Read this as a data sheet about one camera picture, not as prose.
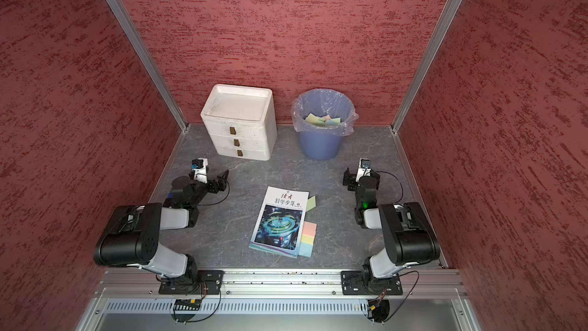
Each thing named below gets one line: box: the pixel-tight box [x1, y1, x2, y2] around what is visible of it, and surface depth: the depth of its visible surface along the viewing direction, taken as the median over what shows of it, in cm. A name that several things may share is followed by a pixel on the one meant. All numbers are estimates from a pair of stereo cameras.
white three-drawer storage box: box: [200, 83, 278, 161], surface depth 98 cm
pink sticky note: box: [302, 220, 317, 238], surface depth 87 cm
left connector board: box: [173, 298, 202, 311], surface depth 74 cm
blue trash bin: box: [290, 88, 360, 161], surface depth 100 cm
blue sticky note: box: [298, 242, 314, 258], surface depth 83 cm
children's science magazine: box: [248, 186, 310, 259], surface depth 88 cm
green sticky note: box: [306, 195, 317, 212], surface depth 91 cm
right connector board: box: [366, 298, 390, 323], surface depth 72 cm
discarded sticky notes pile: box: [305, 113, 343, 126], surface depth 106 cm
